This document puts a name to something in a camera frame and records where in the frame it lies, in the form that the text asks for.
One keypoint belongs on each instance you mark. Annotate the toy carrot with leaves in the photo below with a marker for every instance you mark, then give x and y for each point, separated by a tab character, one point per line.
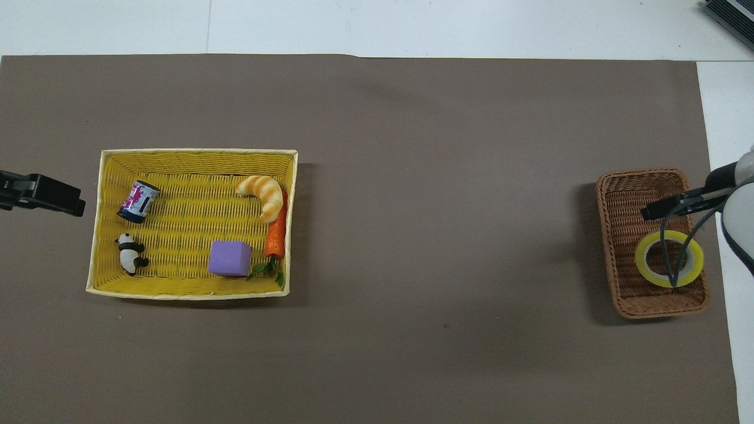
275	235

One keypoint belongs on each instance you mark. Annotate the panda toy figure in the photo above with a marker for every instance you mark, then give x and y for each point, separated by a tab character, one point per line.
128	253

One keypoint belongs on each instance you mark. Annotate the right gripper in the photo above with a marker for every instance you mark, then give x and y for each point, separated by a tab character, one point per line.
720	180

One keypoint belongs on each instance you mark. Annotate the yellow woven basket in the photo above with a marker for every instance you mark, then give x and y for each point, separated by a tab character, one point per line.
188	206

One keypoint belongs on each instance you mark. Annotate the small printed can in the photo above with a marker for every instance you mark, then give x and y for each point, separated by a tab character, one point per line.
139	201

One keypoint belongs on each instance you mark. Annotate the yellow tape roll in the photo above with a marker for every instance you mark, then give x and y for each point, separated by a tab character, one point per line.
642	259

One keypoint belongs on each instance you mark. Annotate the black stand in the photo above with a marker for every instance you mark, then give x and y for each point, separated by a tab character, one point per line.
733	15

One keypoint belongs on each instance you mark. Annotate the brown wicker basket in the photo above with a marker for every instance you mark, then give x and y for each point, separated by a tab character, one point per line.
621	235

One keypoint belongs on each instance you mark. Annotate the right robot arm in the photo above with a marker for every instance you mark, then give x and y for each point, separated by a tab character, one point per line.
742	206

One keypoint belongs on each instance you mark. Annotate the purple foam cube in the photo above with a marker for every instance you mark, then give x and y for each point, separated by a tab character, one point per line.
230	259

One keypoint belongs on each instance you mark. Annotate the toy croissant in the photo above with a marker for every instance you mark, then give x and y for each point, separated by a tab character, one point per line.
268	191

